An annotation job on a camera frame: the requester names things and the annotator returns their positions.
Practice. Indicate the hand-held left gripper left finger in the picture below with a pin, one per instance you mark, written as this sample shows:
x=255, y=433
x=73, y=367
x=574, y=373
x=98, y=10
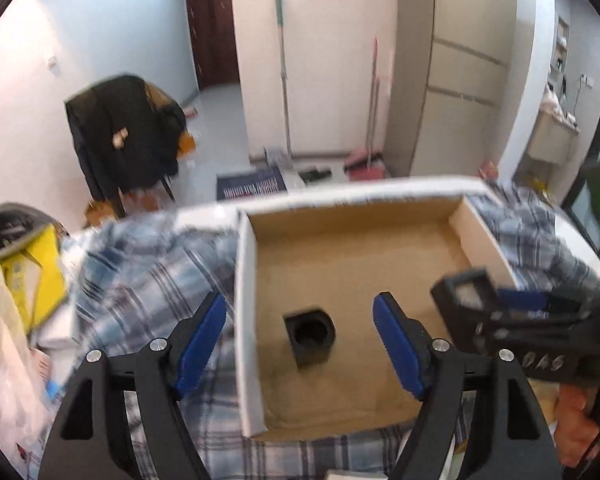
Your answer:
x=202, y=345

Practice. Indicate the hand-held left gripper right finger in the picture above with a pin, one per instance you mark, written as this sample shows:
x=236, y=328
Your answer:
x=397, y=350

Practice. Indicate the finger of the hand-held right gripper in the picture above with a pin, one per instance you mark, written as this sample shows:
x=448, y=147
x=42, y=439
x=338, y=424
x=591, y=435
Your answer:
x=525, y=300
x=530, y=355

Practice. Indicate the black pen holder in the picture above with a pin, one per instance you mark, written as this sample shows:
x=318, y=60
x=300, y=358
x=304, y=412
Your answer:
x=315, y=355

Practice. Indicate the white cardboard box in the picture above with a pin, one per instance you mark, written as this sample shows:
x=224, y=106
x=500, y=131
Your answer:
x=355, y=260

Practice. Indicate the person's right hand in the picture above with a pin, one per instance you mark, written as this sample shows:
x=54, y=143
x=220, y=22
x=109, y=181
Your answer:
x=575, y=425

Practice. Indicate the blue plaid cloth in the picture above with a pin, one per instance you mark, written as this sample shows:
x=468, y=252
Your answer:
x=145, y=280

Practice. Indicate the beige cabinet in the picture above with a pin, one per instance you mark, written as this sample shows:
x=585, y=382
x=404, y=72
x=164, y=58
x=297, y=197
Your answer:
x=550, y=140

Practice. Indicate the red bag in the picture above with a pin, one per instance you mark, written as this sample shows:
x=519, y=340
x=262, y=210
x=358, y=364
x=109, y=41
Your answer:
x=487, y=169

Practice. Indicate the pink plastic bag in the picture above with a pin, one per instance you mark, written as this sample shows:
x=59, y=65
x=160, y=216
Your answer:
x=555, y=105

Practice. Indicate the white flat box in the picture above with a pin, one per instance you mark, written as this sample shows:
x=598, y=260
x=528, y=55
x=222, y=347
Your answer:
x=55, y=330

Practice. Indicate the dark wooden chair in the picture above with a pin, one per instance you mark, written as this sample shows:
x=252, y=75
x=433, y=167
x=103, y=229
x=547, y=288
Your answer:
x=167, y=187

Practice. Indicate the brown cardboard box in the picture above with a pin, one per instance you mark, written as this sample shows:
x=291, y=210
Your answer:
x=100, y=214

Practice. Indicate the striped floor mat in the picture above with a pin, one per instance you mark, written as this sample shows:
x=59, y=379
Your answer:
x=250, y=185

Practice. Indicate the yellow bag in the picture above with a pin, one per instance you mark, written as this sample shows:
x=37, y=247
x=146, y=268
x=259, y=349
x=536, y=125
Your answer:
x=45, y=270

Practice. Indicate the pink dustpan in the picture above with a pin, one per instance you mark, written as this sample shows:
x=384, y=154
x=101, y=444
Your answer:
x=365, y=170

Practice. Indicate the black slippers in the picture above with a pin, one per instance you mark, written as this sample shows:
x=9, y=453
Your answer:
x=315, y=174

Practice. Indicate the orange cardboard box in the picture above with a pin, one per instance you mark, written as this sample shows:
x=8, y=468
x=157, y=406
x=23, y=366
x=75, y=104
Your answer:
x=187, y=145

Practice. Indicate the clear plastic bag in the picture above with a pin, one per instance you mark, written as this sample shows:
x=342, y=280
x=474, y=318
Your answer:
x=0, y=360

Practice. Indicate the beige refrigerator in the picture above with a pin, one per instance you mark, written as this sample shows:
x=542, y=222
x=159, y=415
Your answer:
x=455, y=85

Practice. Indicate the grey and black bag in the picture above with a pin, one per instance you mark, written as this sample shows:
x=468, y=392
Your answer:
x=15, y=222

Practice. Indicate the red plastic item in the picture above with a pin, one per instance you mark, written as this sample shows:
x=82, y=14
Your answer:
x=191, y=111

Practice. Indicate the dark red door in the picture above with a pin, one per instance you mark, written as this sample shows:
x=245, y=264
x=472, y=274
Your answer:
x=212, y=35

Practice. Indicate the white wall socket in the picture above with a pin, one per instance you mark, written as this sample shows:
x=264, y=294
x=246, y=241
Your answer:
x=587, y=80

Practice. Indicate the wall shelf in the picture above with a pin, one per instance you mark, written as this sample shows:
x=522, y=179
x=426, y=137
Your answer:
x=562, y=45

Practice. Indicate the white light switch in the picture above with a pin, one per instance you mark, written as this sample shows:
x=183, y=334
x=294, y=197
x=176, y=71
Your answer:
x=54, y=66

